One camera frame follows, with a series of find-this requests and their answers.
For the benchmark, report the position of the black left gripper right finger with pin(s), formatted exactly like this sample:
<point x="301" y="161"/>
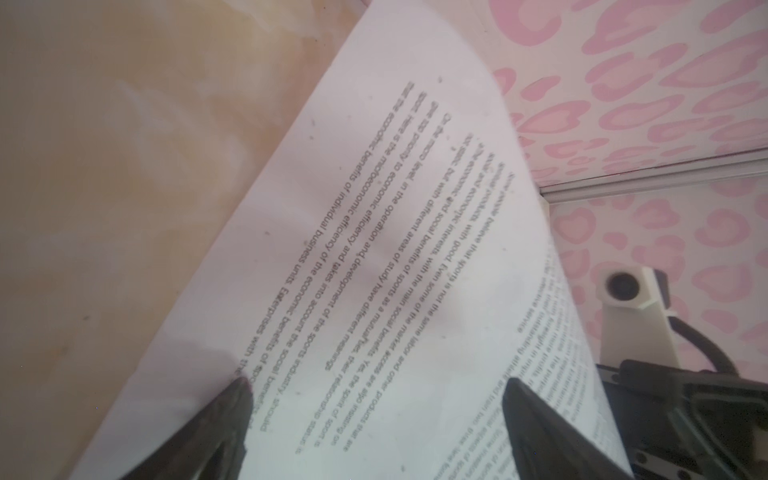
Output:
<point x="547" y="447"/>

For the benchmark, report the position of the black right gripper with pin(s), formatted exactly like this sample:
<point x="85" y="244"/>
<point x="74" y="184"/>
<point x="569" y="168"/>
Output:
<point x="680" y="424"/>

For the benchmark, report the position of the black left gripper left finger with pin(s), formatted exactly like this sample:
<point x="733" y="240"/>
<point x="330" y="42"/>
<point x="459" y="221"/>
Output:
<point x="209" y="446"/>

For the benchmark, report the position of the text sheet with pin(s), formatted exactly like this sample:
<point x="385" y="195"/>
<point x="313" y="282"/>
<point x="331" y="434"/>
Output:
<point x="387" y="273"/>

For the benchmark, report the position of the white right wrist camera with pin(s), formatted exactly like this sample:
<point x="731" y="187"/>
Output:
<point x="636" y="307"/>

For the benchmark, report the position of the aluminium frame right post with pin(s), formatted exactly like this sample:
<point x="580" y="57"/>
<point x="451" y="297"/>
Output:
<point x="701" y="171"/>

